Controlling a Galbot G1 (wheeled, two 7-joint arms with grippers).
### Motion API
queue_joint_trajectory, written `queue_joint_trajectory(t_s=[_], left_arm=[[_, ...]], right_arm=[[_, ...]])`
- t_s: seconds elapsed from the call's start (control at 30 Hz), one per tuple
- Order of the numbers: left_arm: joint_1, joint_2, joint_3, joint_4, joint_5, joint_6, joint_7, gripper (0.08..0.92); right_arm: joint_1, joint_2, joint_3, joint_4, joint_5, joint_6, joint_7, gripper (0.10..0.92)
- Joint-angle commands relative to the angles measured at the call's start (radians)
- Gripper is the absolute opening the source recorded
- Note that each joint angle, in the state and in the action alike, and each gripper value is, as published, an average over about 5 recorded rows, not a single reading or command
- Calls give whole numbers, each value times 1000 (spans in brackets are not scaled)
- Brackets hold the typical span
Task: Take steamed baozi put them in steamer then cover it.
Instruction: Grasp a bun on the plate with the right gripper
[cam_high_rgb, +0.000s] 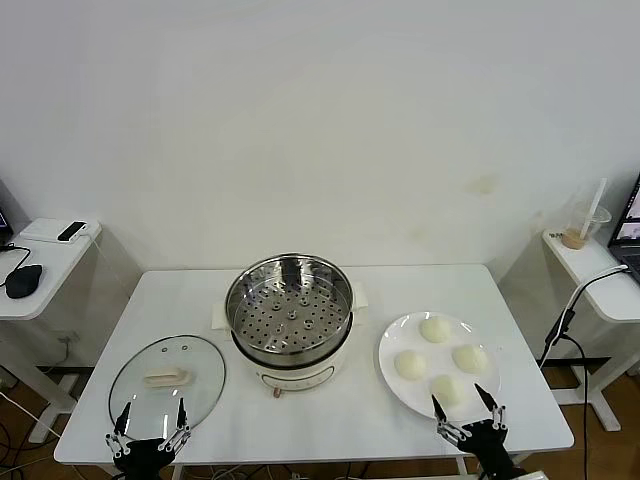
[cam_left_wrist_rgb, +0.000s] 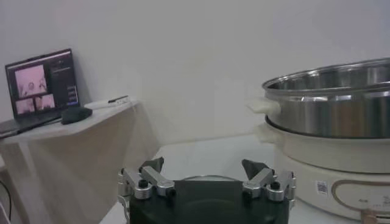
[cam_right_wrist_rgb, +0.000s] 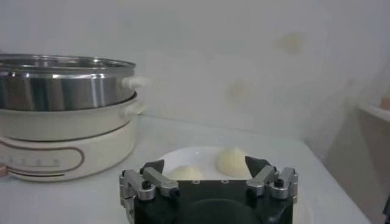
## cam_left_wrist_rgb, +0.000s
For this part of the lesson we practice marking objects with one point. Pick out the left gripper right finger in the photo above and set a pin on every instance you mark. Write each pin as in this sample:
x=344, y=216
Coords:
x=259, y=179

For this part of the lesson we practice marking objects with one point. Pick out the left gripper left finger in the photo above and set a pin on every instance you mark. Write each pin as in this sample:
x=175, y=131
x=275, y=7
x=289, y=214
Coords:
x=158, y=181

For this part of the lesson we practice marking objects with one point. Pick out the stainless steel steamer basket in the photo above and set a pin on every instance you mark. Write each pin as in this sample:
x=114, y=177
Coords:
x=329, y=112

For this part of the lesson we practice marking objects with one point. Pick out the cream electric cooker base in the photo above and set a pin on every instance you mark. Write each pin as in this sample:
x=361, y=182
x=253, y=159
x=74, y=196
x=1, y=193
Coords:
x=310, y=155

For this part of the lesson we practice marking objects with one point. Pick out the white side table with mouse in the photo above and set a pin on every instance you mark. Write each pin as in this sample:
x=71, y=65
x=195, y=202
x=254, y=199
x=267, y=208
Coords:
x=76, y=164

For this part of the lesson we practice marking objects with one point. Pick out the small black white device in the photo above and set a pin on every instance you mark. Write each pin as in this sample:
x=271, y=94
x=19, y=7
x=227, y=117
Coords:
x=118, y=99

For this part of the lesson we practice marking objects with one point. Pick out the black computer mouse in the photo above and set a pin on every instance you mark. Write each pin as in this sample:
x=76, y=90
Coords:
x=76, y=114

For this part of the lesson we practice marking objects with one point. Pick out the black laptop pink screen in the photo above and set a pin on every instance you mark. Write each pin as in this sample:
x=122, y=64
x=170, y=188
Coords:
x=42, y=82

